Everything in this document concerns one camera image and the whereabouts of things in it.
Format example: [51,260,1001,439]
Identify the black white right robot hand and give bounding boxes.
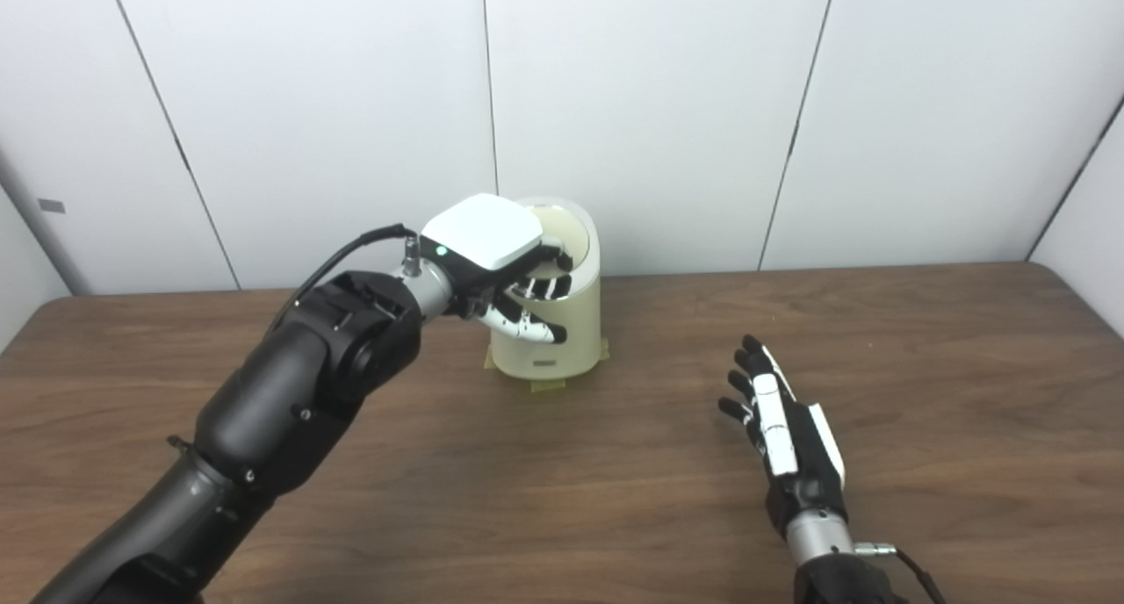
[717,334,848,543]

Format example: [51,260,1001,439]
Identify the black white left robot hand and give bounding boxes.
[419,192,573,345]

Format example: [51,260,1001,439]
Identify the cream round bin lid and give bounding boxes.
[534,207,589,262]

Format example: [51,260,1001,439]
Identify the cream-colored round bin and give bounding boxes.
[488,197,602,380]

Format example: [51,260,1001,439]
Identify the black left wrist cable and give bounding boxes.
[263,224,418,337]

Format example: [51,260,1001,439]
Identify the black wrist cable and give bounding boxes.
[854,543,949,604]
[263,224,418,337]

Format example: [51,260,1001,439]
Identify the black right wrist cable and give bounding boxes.
[854,543,949,604]

